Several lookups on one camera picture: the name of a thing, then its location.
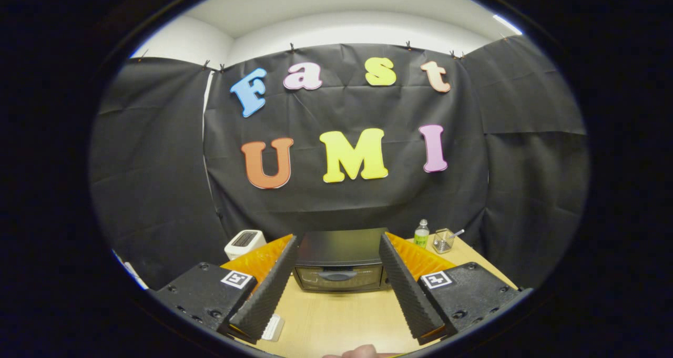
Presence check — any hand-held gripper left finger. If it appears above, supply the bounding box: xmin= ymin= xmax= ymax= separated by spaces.
xmin=149 ymin=234 xmax=298 ymax=344

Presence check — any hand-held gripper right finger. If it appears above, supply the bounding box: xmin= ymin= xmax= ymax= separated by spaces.
xmin=379 ymin=232 xmax=532 ymax=346

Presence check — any black toaster oven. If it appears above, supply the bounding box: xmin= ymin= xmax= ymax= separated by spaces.
xmin=293 ymin=228 xmax=392 ymax=293

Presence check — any white rectangular food tray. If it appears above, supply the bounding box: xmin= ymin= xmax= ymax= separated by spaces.
xmin=260 ymin=313 xmax=286 ymax=342

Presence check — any white pop-up toaster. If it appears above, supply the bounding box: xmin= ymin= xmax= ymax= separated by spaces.
xmin=225 ymin=230 xmax=267 ymax=261

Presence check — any row of dark cloth clips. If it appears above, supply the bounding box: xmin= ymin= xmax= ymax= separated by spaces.
xmin=137 ymin=32 xmax=511 ymax=70

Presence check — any wire mesh basket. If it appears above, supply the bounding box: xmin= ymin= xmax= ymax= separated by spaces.
xmin=432 ymin=228 xmax=456 ymax=254

